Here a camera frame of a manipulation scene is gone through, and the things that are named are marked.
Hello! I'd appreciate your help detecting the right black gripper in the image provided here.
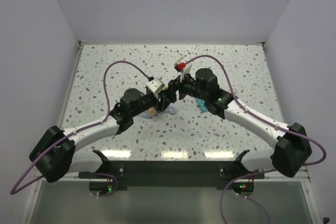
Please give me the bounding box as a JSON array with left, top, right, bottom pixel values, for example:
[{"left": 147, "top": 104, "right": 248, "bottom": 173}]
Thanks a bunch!
[{"left": 163, "top": 69, "right": 207, "bottom": 104}]

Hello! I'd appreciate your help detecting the beige cube socket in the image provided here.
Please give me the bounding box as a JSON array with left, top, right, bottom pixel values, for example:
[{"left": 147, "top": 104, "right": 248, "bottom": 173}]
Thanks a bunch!
[{"left": 146, "top": 107, "right": 157, "bottom": 116}]

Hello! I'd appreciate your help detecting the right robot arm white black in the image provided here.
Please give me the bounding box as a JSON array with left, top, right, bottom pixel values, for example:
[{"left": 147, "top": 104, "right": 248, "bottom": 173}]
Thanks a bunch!
[{"left": 167, "top": 68, "right": 312, "bottom": 178}]

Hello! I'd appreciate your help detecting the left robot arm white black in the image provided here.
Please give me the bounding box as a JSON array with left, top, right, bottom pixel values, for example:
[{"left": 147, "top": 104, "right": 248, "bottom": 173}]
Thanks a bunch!
[{"left": 29, "top": 88, "right": 176, "bottom": 183}]

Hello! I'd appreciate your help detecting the round light blue socket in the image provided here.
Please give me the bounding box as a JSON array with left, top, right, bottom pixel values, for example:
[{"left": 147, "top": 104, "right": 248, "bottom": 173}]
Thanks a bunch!
[{"left": 140, "top": 111, "right": 156, "bottom": 119}]

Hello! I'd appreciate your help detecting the teal power strip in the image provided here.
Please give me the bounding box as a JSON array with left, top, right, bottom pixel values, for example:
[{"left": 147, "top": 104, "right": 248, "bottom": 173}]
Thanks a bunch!
[{"left": 195, "top": 98, "right": 208, "bottom": 113}]

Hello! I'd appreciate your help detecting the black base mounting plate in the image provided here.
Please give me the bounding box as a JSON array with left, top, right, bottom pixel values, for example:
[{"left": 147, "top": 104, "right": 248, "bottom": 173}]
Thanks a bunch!
[{"left": 79, "top": 160, "right": 250, "bottom": 194}]

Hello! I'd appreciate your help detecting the light blue cord with plug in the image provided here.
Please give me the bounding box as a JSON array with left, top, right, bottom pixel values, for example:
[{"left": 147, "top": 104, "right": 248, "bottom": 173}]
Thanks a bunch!
[{"left": 164, "top": 104, "right": 178, "bottom": 115}]

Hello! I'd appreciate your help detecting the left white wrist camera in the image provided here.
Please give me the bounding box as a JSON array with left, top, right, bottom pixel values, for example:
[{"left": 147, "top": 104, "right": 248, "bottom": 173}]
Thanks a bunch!
[{"left": 146, "top": 78, "right": 164, "bottom": 98}]

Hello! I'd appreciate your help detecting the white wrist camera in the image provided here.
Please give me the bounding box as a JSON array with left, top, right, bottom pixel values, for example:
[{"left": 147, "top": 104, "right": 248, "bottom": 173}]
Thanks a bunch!
[
  {"left": 174, "top": 57, "right": 192, "bottom": 82},
  {"left": 146, "top": 78, "right": 164, "bottom": 98}
]

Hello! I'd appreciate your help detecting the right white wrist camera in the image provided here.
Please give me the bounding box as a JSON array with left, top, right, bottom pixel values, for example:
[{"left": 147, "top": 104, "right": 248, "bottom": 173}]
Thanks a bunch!
[{"left": 174, "top": 57, "right": 192, "bottom": 82}]

